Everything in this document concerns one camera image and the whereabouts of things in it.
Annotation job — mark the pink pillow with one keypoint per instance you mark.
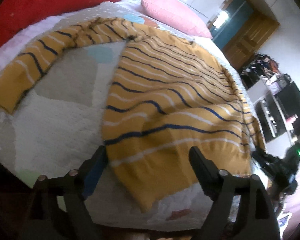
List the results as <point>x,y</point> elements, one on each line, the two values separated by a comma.
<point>177,15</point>

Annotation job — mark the white shelf unit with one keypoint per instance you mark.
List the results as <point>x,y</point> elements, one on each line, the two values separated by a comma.
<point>272,120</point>

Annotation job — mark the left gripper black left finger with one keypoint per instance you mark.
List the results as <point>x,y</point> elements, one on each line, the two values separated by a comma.
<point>57,209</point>

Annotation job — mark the yellow striped knit sweater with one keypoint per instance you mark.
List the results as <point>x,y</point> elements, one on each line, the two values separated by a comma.
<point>167,95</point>

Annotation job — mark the cluttered clothes rack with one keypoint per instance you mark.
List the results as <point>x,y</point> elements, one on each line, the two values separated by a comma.
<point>261,67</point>

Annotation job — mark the patchwork quilted bedspread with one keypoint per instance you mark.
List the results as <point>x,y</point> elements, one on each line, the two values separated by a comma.
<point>58,123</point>

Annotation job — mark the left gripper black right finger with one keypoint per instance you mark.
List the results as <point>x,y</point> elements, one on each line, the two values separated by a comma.
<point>241,207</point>

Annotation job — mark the wooden door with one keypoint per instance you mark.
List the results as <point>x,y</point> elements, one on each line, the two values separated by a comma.
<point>254,33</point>

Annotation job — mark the black television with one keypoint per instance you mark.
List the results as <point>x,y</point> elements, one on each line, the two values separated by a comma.
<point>289,100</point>

